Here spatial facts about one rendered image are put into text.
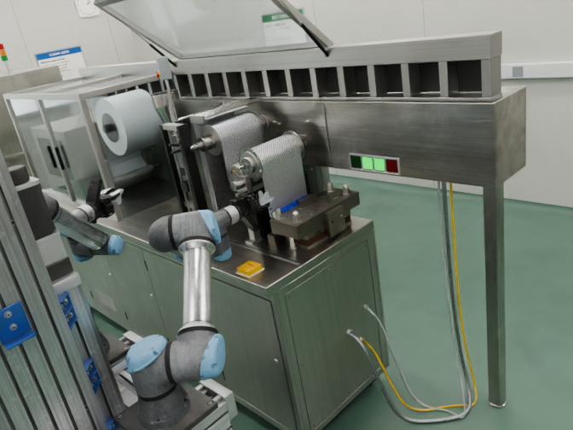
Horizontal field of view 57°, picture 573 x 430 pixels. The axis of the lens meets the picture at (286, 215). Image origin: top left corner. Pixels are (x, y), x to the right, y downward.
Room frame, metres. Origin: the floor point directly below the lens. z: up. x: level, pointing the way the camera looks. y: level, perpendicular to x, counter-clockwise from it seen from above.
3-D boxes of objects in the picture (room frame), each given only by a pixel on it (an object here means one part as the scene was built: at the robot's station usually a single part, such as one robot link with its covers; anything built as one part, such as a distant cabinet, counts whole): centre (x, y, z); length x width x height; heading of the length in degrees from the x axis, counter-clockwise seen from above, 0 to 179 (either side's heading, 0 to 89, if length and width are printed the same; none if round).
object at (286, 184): (2.15, -0.02, 1.11); 0.23 x 0.01 x 0.18; 131
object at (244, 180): (2.12, 0.16, 1.05); 0.06 x 0.05 x 0.31; 131
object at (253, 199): (2.00, 0.16, 1.12); 0.12 x 0.08 x 0.09; 131
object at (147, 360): (1.23, 0.44, 0.98); 0.13 x 0.12 x 0.14; 87
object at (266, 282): (2.86, 0.70, 0.88); 2.52 x 0.66 x 0.04; 41
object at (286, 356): (2.87, 0.69, 0.43); 2.52 x 0.64 x 0.86; 41
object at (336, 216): (2.03, -0.20, 0.96); 0.10 x 0.03 x 0.11; 131
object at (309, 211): (2.09, -0.13, 1.00); 0.40 x 0.16 x 0.06; 131
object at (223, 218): (1.90, 0.28, 1.11); 0.11 x 0.08 x 0.09; 131
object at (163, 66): (2.56, 0.45, 1.66); 0.07 x 0.07 x 0.10; 16
